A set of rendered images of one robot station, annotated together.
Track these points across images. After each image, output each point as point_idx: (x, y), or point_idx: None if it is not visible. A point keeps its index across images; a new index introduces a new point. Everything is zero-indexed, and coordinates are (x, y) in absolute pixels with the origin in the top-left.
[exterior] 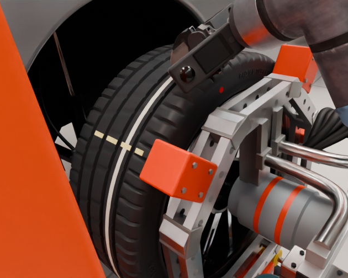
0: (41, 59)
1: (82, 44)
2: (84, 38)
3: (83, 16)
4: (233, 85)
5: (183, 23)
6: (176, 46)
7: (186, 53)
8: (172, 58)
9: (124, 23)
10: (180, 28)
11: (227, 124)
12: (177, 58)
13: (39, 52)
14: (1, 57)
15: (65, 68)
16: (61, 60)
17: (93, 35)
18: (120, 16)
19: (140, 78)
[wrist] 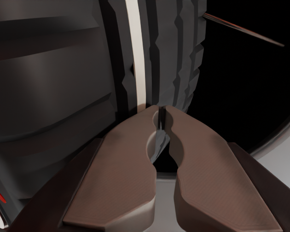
0: (239, 5)
1: (216, 57)
2: (218, 64)
3: (237, 77)
4: (9, 218)
5: (168, 156)
6: (247, 167)
7: (202, 192)
8: (195, 123)
9: (199, 108)
10: (165, 149)
11: None
12: (189, 135)
13: (247, 8)
14: None
15: (216, 19)
16: (226, 20)
17: (214, 75)
18: (207, 109)
19: (184, 30)
